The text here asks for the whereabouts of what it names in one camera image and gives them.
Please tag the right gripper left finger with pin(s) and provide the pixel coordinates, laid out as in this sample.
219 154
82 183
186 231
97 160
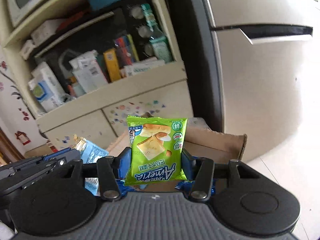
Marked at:
109 170

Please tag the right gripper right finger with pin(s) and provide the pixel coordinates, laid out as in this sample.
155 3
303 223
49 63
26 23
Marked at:
200 171

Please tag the blue foil pack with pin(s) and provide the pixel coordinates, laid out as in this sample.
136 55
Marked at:
183 187

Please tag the light blue barcode snack pack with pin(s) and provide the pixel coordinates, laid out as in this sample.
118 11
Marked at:
89 153

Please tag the green America snack pack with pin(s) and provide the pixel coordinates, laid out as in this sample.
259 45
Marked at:
156 149

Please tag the cardboard milk box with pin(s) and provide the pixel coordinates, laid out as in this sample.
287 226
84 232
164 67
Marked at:
200 141

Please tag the white blue tissue box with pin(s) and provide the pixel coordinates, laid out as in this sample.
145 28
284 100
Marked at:
46 88

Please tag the white orange canister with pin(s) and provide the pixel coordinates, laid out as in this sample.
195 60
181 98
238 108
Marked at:
74 87

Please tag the white barcode box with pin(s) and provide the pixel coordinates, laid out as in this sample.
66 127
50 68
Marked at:
87 71

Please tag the yellow box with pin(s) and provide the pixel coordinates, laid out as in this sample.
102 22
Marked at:
112 64

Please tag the white flat box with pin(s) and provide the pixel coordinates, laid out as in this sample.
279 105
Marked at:
140 67

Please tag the coloured book stack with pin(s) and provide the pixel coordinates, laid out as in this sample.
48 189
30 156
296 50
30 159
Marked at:
125 50

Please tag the cream sideboard cabinet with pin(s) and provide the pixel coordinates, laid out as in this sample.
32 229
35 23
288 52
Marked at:
100 116

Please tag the green glass bottle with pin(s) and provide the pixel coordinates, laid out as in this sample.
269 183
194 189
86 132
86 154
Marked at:
158 39

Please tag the wooden door frame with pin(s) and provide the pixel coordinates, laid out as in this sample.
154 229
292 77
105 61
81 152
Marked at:
9 153

